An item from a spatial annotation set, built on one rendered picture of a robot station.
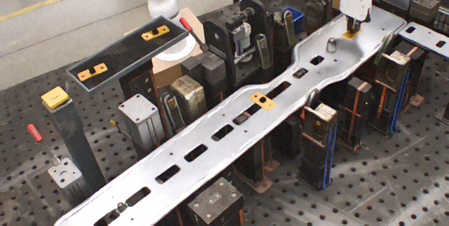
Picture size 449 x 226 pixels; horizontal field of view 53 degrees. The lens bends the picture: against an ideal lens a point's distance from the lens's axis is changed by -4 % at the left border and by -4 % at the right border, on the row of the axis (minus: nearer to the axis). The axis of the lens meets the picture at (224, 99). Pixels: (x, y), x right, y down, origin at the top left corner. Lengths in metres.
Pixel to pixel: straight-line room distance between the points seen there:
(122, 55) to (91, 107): 0.59
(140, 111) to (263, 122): 0.36
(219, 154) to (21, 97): 1.13
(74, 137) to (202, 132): 0.39
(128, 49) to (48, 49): 2.25
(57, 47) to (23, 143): 1.77
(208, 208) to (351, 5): 0.84
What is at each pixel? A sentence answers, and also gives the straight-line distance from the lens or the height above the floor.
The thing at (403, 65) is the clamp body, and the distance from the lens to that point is 1.55.
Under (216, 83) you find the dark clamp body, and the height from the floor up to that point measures 1.01.
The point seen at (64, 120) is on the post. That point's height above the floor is 1.09.
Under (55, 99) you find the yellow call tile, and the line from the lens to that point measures 1.36.
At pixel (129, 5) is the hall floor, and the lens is 3.87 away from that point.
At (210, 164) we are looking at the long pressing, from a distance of 1.29.
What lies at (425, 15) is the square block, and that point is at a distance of 1.82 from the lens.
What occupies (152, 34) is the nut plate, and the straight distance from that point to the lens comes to 1.48.
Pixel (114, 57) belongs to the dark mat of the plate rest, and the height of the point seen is 1.16.
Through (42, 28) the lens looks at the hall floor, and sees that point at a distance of 3.93.
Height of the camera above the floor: 2.02
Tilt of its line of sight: 45 degrees down
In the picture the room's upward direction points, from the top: 7 degrees counter-clockwise
